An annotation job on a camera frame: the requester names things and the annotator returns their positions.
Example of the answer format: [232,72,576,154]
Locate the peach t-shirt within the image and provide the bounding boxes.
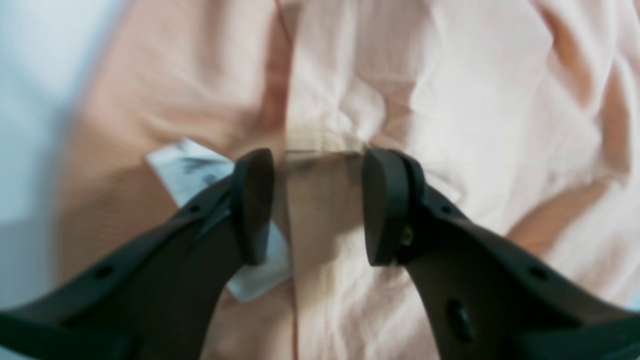
[55,0,640,360]

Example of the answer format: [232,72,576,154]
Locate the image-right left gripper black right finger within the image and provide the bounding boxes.
[362,148,640,360]

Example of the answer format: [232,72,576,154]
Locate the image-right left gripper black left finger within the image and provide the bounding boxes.
[0,148,275,360]

